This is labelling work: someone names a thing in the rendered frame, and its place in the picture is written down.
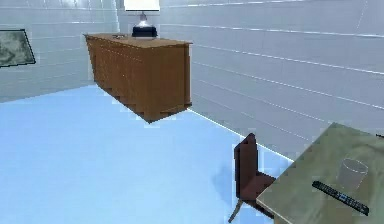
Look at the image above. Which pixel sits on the dark framed wall picture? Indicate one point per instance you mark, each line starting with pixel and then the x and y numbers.
pixel 13 48

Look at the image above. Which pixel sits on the dark red chair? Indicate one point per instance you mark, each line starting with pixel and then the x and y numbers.
pixel 247 166

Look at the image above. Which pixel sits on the clear drinking glass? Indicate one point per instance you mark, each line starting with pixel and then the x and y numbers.
pixel 350 174

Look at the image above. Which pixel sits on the olive green table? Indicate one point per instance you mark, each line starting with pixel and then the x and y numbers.
pixel 310 190

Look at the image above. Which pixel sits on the brown wooden sideboard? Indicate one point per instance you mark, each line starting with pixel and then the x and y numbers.
pixel 143 70

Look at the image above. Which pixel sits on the small grey dish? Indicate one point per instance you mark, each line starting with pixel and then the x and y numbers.
pixel 118 36

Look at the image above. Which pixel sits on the white shade table lamp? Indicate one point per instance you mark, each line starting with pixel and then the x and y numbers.
pixel 144 29

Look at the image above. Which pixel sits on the black remote control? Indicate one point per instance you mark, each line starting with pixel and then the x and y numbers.
pixel 340 196

